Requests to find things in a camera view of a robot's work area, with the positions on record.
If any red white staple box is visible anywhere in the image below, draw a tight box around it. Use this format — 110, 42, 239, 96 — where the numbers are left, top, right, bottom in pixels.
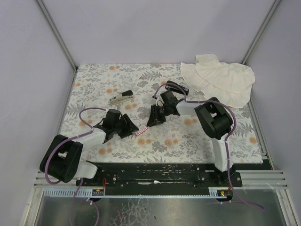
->
135, 125, 148, 137

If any beige and black stapler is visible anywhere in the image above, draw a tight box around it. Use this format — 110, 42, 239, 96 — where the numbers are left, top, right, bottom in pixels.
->
110, 90, 135, 105

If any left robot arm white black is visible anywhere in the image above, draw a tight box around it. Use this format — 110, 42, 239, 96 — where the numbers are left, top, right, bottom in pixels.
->
40, 107, 139, 185

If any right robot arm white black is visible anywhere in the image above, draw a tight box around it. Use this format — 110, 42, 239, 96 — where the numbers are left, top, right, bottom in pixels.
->
147, 90, 233, 173

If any floral patterned table mat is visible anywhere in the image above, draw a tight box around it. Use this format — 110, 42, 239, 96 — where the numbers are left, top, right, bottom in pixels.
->
53, 63, 264, 163

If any cream white cloth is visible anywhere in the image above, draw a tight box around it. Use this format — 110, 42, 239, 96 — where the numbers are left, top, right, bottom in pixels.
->
180, 54, 255, 108

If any aluminium extrusion crossbar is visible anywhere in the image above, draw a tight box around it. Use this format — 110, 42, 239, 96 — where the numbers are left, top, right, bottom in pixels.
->
33, 170, 288, 189

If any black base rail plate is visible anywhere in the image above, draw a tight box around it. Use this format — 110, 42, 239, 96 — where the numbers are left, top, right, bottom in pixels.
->
75, 161, 243, 203

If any white slotted cable duct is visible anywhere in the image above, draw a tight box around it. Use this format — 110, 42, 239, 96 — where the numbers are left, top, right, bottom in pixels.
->
44, 188, 104, 198

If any right aluminium frame post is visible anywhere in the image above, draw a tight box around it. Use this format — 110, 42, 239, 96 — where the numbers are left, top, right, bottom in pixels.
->
241, 0, 282, 65

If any aluminium frame post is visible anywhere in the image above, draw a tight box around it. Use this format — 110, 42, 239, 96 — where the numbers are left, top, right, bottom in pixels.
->
241, 0, 282, 65
34, 0, 78, 71

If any left aluminium frame post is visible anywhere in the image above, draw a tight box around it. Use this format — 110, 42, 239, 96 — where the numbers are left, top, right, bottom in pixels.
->
34, 0, 78, 71

